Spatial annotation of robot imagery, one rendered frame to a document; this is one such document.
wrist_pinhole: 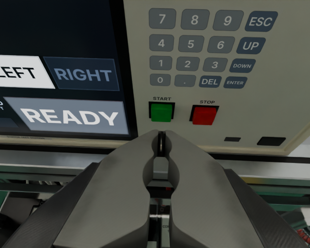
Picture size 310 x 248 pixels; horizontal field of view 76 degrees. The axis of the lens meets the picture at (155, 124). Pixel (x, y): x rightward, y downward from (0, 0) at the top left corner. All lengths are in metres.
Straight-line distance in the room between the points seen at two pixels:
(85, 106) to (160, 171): 0.10
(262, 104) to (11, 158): 0.26
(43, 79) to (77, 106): 0.03
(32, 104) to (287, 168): 0.27
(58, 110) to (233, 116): 0.16
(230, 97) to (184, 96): 0.04
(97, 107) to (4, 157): 0.14
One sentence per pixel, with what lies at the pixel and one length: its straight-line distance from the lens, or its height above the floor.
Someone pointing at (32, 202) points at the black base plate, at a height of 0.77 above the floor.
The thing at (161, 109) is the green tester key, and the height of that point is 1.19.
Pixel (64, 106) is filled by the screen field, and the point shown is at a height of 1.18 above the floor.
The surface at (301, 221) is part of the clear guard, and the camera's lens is 0.31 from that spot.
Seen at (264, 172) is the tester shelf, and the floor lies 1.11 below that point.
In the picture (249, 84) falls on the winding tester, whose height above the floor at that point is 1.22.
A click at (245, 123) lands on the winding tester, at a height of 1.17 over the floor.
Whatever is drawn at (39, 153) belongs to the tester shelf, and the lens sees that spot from 0.27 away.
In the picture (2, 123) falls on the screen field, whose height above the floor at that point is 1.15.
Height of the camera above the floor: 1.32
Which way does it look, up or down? 53 degrees down
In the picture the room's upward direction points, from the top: 1 degrees clockwise
